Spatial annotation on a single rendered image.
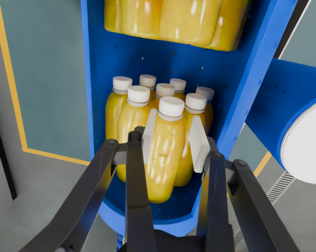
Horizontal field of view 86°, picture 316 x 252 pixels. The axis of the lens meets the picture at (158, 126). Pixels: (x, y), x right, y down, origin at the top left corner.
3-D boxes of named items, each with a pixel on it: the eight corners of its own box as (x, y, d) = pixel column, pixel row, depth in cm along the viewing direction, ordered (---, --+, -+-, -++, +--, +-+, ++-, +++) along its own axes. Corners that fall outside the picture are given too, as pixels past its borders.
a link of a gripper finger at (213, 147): (212, 168, 13) (249, 174, 13) (202, 135, 18) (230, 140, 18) (206, 181, 14) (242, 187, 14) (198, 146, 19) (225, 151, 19)
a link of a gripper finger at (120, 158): (136, 170, 14) (101, 164, 14) (145, 138, 19) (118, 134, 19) (138, 156, 13) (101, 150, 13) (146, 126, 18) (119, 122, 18)
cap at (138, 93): (153, 100, 31) (154, 90, 30) (136, 103, 28) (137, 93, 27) (140, 93, 33) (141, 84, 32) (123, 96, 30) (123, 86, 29)
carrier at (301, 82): (204, 63, 116) (218, 98, 127) (267, 115, 39) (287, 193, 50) (247, 42, 109) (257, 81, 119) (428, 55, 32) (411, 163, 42)
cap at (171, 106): (159, 104, 29) (161, 94, 28) (182, 108, 29) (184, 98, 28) (157, 113, 25) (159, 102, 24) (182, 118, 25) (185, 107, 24)
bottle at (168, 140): (141, 175, 39) (151, 99, 30) (171, 180, 39) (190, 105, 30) (135, 201, 33) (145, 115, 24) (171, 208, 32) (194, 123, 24)
